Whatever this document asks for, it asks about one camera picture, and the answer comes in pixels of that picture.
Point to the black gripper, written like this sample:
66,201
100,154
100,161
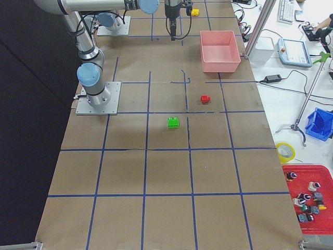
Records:
171,10

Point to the yellow toy block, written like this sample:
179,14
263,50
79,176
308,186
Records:
195,12

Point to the red toy block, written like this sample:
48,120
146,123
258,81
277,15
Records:
205,99

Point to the green toy block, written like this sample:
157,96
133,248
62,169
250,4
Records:
173,122

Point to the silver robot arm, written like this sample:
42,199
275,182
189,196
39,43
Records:
91,71
108,19

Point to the pink plastic box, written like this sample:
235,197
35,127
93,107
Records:
219,52

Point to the white square container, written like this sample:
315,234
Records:
263,50

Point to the white keyboard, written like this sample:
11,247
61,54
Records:
286,11

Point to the black power adapter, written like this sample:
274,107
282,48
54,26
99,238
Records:
272,78

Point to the robot teach pendant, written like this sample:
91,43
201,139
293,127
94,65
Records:
294,53

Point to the reacher grabber tool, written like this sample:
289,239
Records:
295,125

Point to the yellow tape roll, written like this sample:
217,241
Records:
286,152

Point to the blue storage bin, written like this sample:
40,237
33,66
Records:
319,124

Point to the red plastic tray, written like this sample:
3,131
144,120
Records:
310,187

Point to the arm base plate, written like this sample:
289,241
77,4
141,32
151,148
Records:
118,29
106,103

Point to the aluminium frame post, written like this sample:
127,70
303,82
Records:
262,19

